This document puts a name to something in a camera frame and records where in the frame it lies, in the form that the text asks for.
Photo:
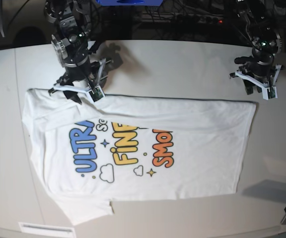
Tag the white label strip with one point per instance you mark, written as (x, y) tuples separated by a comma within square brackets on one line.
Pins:
[(44, 230)]

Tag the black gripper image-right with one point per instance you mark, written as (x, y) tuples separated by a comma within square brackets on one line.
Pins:
[(259, 64)]

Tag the blue box at top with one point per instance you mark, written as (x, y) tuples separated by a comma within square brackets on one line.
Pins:
[(129, 2)]

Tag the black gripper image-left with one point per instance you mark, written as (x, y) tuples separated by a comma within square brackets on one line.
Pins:
[(94, 71)]

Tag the white printed T-shirt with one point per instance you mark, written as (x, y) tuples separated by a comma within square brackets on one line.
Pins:
[(124, 148)]

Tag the power strip with red light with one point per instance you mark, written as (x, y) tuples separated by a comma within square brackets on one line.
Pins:
[(199, 19)]

